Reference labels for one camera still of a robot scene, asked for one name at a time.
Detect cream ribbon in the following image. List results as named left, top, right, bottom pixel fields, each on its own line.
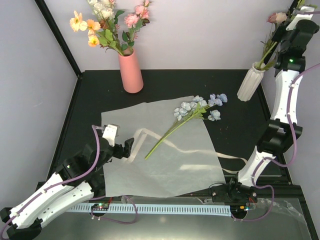
left=122, top=122, right=248, bottom=177

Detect pink cream rose stem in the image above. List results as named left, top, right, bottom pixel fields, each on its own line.
left=262, top=12, right=288, bottom=57

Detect white wrapping paper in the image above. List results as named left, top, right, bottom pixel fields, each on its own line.
left=101, top=96, right=225, bottom=198

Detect blue hydrangea stem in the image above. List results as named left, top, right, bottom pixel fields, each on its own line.
left=144, top=93, right=228, bottom=160

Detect mauve brown rose stem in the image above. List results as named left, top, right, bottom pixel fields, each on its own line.
left=256, top=50, right=276, bottom=71

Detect orange poppy stem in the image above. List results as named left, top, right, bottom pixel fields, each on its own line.
left=254, top=0, right=318, bottom=71

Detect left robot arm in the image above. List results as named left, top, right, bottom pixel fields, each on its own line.
left=0, top=137, right=135, bottom=240

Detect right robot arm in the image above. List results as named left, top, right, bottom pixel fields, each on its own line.
left=227, top=17, right=320, bottom=202

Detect white ribbed vase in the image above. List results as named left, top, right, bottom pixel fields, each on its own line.
left=237, top=62, right=265, bottom=102

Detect pink vase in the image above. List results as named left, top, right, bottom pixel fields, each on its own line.
left=118, top=50, right=144, bottom=94

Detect flowers in pink vase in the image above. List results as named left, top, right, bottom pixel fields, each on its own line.
left=69, top=0, right=152, bottom=57

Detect left circuit board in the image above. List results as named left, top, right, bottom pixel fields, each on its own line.
left=91, top=203, right=109, bottom=211

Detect circuit board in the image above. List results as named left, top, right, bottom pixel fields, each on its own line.
left=230, top=205, right=256, bottom=212
left=91, top=203, right=109, bottom=211

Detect right circuit board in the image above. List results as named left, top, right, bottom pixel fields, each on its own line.
left=230, top=205, right=256, bottom=212

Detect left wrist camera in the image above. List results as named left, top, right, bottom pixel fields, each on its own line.
left=102, top=124, right=119, bottom=147

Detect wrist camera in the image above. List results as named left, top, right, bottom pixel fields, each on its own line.
left=285, top=5, right=316, bottom=31
left=102, top=124, right=119, bottom=147

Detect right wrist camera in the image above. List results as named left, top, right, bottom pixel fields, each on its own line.
left=285, top=5, right=316, bottom=31

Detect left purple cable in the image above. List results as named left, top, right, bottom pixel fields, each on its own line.
left=0, top=124, right=140, bottom=238

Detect white slotted cable duct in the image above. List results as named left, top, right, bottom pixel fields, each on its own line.
left=67, top=202, right=231, bottom=217

